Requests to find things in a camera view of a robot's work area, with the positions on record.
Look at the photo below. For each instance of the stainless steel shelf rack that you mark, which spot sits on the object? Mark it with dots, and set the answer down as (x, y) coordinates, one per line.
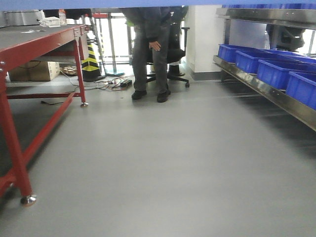
(295, 18)

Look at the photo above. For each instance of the black office chair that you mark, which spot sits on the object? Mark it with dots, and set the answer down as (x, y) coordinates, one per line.
(175, 53)

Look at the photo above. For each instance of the yellow black striped cone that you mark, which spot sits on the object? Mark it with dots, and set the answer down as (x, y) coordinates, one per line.
(90, 67)

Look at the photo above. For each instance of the standing person dark clothes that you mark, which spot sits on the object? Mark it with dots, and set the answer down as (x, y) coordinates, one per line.
(152, 29)

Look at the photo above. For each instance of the blue bin far right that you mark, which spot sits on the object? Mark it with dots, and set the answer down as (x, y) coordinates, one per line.
(228, 52)

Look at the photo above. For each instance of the blue bin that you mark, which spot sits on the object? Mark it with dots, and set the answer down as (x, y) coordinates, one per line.
(302, 87)
(228, 52)
(248, 61)
(276, 73)

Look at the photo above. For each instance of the cardboard box under workbench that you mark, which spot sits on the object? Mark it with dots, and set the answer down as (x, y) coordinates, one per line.
(35, 71)

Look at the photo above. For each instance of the blue bin nearest right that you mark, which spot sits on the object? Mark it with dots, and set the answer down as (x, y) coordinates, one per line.
(302, 87)

